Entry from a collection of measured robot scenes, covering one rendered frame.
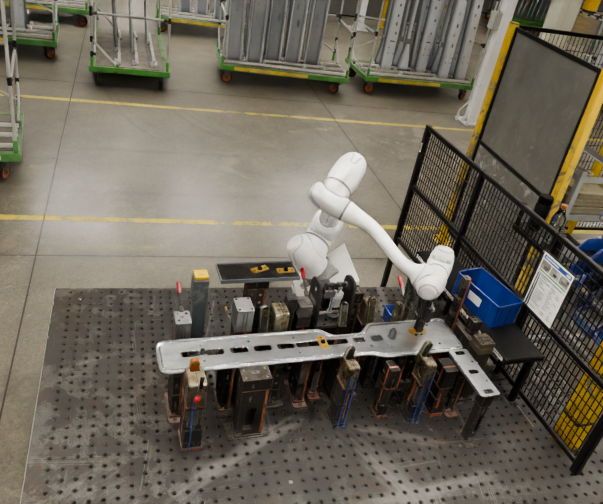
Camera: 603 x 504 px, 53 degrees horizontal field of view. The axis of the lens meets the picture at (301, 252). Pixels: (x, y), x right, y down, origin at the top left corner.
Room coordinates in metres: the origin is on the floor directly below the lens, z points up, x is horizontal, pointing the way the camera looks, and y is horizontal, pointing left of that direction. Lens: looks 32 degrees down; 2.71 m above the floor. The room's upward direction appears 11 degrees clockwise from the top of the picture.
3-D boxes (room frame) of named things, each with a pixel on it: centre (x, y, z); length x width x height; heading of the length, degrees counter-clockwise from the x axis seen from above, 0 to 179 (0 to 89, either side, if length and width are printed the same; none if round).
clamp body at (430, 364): (2.05, -0.63, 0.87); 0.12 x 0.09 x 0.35; 23
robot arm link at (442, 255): (2.25, -0.59, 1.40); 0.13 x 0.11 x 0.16; 163
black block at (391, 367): (2.03, -0.49, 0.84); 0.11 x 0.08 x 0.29; 23
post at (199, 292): (2.19, 0.41, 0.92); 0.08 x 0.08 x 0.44; 23
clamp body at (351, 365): (1.94, -0.29, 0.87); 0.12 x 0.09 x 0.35; 23
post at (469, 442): (1.98, -0.89, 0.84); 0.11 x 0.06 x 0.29; 23
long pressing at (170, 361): (2.06, -0.15, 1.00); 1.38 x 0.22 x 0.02; 113
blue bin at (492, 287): (2.55, -0.94, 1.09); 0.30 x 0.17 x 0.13; 33
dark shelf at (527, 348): (2.62, -0.92, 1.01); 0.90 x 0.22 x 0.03; 23
